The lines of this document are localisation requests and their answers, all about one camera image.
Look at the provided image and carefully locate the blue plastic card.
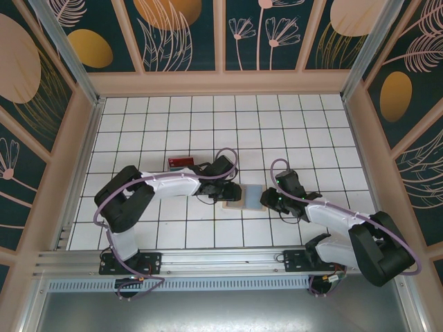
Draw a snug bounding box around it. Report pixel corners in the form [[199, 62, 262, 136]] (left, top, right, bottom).
[[244, 185, 263, 209]]

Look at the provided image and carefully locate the aluminium corner post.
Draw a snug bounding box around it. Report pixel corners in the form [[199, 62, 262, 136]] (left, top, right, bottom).
[[27, 0, 105, 107], [341, 0, 406, 101]]

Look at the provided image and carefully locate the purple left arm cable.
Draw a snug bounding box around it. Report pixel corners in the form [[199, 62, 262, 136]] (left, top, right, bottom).
[[95, 147, 239, 302]]

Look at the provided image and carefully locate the small green circuit board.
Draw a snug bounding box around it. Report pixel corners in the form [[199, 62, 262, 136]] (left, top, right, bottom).
[[325, 271, 348, 285]]

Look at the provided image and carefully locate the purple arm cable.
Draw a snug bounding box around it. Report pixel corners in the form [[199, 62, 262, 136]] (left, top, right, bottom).
[[95, 147, 239, 302], [269, 158, 422, 299]]

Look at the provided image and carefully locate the grey slotted cable duct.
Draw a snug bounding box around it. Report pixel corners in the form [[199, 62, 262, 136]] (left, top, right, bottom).
[[46, 278, 314, 293]]

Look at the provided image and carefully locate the grey tray box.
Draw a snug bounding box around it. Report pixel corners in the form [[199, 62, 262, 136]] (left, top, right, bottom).
[[222, 183, 266, 211]]

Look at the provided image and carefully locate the grey metal sheet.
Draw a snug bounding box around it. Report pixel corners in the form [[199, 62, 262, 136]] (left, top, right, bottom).
[[34, 273, 415, 332]]

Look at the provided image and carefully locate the red VIP card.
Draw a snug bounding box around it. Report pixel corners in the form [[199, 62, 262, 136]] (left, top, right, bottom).
[[168, 157, 195, 168]]

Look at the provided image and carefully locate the aluminium side rail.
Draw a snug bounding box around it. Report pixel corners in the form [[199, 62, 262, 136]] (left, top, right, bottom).
[[51, 98, 107, 250]]

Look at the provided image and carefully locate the long aluminium base rail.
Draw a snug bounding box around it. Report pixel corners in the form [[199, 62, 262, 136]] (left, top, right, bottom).
[[33, 249, 413, 278]]

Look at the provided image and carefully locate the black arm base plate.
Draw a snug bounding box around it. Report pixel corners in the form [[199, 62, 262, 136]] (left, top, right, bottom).
[[283, 249, 348, 274], [99, 251, 163, 276]]

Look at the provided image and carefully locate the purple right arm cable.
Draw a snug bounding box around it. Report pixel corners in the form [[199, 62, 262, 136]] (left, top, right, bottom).
[[269, 158, 422, 299]]

